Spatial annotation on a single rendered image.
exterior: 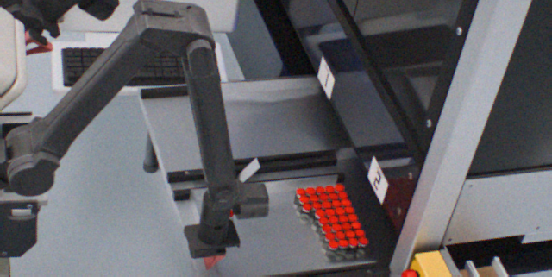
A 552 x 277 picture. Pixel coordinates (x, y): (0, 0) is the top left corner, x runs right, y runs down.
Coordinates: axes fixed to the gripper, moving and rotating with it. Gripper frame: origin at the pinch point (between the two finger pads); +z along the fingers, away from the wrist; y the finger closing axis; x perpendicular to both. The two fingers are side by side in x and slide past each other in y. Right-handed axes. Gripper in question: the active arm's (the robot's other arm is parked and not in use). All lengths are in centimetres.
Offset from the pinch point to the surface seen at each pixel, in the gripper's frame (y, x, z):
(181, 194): -0.6, 20.6, 0.5
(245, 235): 10.7, 8.5, 2.3
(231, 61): 37, 103, 35
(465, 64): 39, -9, -56
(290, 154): 26.6, 28.3, -0.2
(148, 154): 13, 98, 65
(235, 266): 6.4, 0.4, 2.2
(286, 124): 30, 41, 3
